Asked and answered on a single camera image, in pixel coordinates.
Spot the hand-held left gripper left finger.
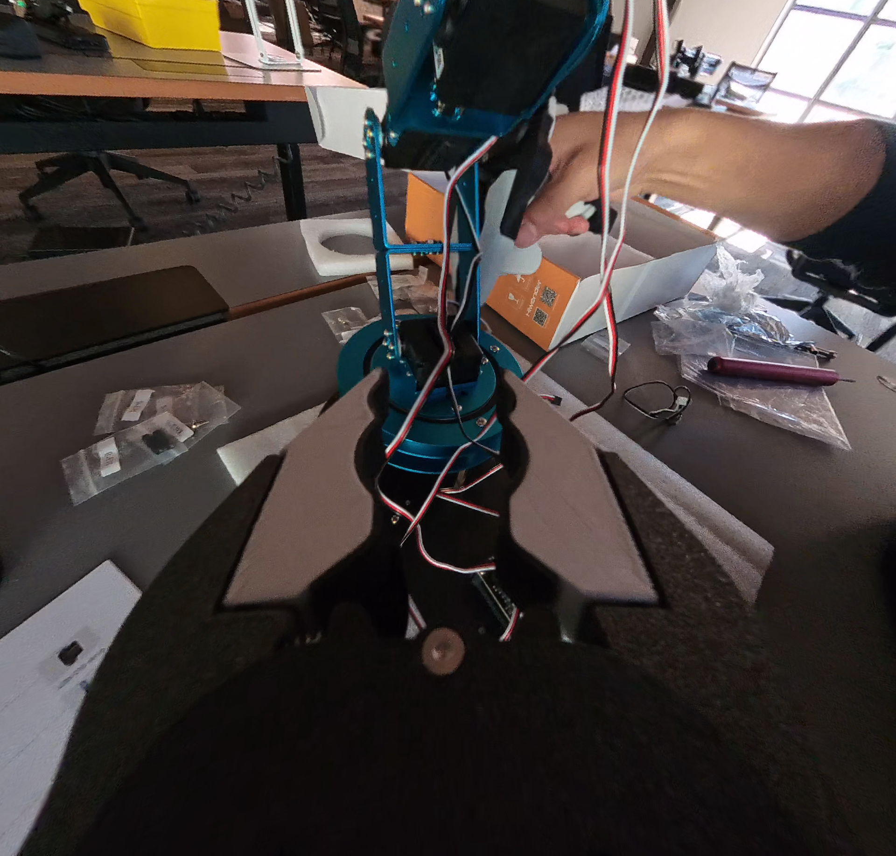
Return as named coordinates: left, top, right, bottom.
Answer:
left=220, top=368, right=421, bottom=640

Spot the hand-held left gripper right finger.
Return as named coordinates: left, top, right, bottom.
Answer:
left=490, top=372, right=662, bottom=641

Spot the blue toy robot arm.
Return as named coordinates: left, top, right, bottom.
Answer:
left=336, top=0, right=613, bottom=640

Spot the person's right forearm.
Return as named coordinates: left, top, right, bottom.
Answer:
left=626, top=105, right=896, bottom=297

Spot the person's right hand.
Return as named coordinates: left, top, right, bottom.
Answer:
left=517, top=109, right=635, bottom=248

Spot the white foam slab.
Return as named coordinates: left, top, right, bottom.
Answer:
left=217, top=352, right=777, bottom=601

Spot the orange and white cardboard box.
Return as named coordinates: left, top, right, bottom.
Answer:
left=306, top=86, right=721, bottom=351

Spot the crumpled clear plastic bag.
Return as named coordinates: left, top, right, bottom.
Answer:
left=651, top=246, right=837, bottom=360

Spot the background monitor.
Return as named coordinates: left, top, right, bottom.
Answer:
left=714, top=61, right=778, bottom=108

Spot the white foam piece with hole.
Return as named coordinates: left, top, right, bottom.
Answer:
left=301, top=218, right=396, bottom=274

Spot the maroon screwdriver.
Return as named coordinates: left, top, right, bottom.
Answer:
left=706, top=355, right=856, bottom=386

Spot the flat clear plastic bag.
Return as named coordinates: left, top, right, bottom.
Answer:
left=679, top=352, right=851, bottom=451

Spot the clear acrylic stand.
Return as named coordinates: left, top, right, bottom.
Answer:
left=238, top=0, right=322, bottom=71

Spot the black flat mat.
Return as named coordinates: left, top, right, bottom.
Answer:
left=0, top=266, right=232, bottom=384

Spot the white instruction manual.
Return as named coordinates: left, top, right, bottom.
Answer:
left=0, top=561, right=143, bottom=853

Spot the bright window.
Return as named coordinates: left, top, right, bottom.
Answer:
left=759, top=0, right=896, bottom=122

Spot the black office chair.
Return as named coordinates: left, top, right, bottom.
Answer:
left=20, top=150, right=203, bottom=232
left=787, top=250, right=896, bottom=353

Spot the yellow box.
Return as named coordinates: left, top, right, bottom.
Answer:
left=66, top=0, right=224, bottom=52

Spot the small black cable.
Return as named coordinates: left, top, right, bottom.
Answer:
left=623, top=382, right=694, bottom=424

